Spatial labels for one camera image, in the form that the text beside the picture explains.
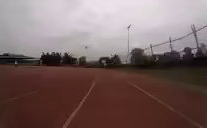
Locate row of dark trees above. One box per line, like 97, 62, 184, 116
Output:
39, 51, 88, 67

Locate low flat-roofed building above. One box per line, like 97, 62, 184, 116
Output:
0, 52, 41, 66

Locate tall wire fence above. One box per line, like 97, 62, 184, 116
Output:
142, 19, 207, 64

